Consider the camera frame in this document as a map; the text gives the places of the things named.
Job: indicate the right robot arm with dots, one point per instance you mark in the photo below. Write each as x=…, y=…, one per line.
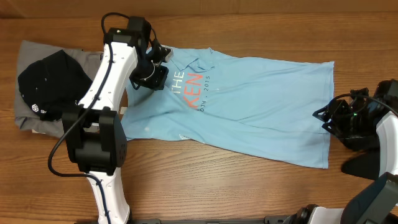
x=372, y=205

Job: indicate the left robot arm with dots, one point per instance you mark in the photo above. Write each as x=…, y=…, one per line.
x=93, y=132

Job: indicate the black t-shirt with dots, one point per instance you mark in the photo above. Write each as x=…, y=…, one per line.
x=380, y=155

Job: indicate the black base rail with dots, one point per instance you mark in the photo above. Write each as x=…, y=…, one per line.
x=279, y=219

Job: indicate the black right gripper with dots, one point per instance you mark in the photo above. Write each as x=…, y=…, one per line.
x=334, y=112

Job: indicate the folded grey garment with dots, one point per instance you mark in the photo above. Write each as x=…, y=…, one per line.
x=30, y=52

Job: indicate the folded black garment with logo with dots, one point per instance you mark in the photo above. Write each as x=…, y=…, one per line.
x=53, y=84

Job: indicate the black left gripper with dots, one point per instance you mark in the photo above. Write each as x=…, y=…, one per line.
x=157, y=81

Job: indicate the light blue printed t-shirt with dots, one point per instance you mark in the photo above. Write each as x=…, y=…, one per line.
x=255, y=106

